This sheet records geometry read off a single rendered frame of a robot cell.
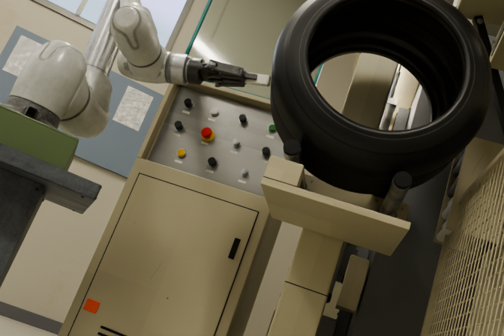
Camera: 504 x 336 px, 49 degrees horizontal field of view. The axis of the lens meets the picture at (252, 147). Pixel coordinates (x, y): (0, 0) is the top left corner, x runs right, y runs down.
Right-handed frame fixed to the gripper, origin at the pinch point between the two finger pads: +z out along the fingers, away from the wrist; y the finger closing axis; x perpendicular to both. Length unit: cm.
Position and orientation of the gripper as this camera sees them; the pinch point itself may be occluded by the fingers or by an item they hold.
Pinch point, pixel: (257, 79)
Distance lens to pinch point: 159.0
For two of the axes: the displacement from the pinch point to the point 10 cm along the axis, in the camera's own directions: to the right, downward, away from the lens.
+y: 1.1, 3.6, 9.3
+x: -2.0, 9.2, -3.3
